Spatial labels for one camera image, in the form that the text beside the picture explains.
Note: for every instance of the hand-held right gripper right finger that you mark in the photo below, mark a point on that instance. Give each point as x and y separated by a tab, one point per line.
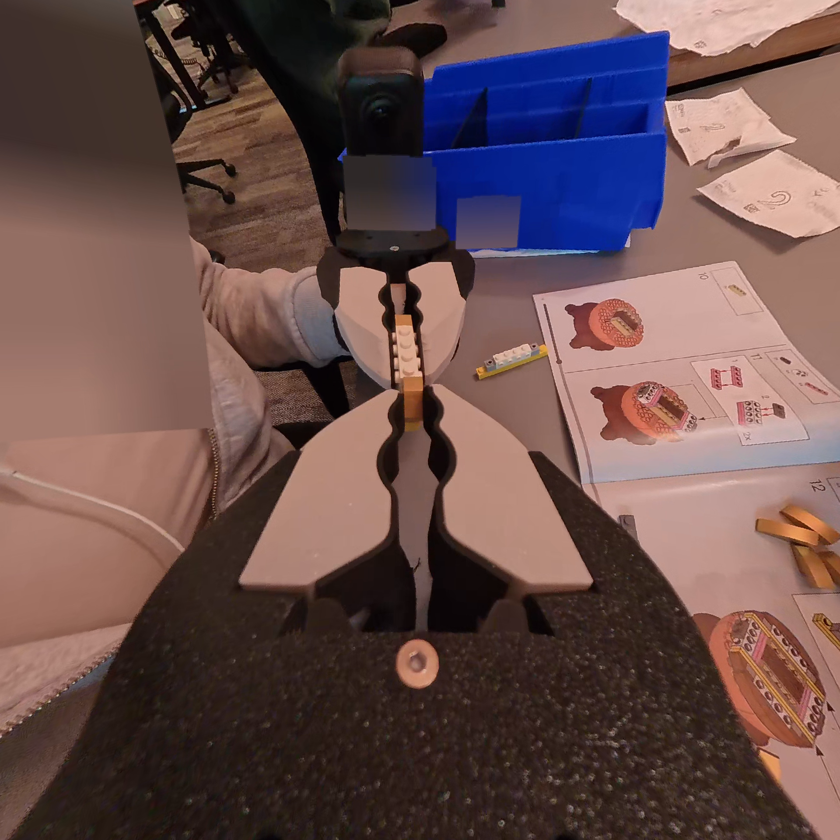
512	519

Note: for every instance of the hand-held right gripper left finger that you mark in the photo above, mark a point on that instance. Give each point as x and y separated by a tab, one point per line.
328	519

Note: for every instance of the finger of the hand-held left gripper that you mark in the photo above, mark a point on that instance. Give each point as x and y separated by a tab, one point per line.
444	322
361	322

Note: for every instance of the small brick assembly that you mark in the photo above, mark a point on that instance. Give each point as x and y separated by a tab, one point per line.
408	355

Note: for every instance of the white yellow brick strip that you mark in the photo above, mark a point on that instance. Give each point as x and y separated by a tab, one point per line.
512	361

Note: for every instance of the small dark brick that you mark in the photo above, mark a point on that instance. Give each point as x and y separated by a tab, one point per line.
626	526

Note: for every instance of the blue plastic bin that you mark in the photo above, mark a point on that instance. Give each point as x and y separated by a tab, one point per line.
565	197

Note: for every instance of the white instruction booklet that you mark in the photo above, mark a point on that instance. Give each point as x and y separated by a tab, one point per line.
683	453

